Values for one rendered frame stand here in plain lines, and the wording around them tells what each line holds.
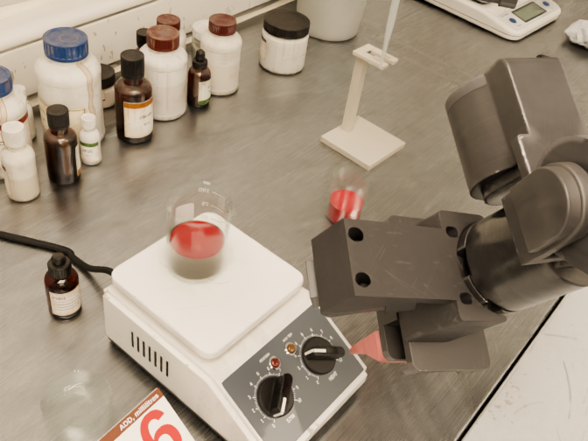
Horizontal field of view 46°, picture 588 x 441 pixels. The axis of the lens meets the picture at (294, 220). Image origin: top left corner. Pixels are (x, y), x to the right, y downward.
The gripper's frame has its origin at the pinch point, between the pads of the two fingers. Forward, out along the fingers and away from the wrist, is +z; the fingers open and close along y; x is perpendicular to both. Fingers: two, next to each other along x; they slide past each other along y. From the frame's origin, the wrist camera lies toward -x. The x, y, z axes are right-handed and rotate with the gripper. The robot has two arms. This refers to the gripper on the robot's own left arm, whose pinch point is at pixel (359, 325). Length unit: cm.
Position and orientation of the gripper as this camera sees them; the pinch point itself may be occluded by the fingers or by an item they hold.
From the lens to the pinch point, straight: 52.5
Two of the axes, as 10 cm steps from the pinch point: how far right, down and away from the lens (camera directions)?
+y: 1.1, 9.3, -3.6
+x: 8.6, 0.9, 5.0
